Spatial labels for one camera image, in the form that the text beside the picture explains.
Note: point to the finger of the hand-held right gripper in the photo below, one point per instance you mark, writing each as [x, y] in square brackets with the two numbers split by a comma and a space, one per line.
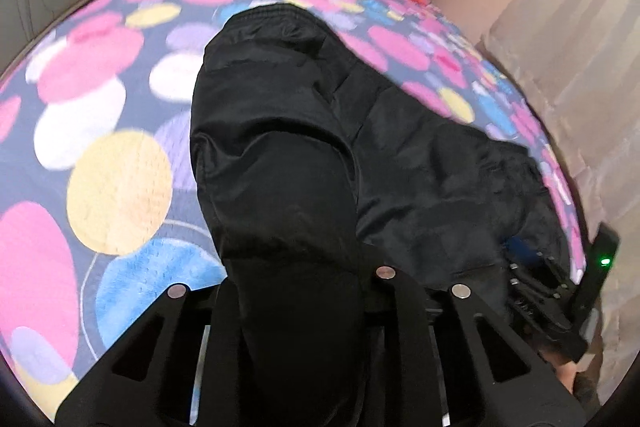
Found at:
[522, 252]
[537, 302]

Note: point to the person's right hand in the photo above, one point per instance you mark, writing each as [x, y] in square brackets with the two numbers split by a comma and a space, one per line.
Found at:
[567, 372]

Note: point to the white sheer curtain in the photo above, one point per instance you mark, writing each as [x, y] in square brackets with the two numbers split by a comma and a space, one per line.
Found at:
[585, 72]

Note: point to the floral circle-print bed sheet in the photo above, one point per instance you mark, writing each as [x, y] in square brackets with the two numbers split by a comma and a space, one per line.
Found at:
[100, 132]

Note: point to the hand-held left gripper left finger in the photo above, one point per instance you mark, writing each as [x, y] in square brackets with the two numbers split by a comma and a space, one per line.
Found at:
[150, 357]

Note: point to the black padded jacket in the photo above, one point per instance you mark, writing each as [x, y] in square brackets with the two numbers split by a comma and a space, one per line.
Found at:
[280, 167]

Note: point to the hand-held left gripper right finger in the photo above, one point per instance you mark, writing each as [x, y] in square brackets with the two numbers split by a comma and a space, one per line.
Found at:
[425, 347]

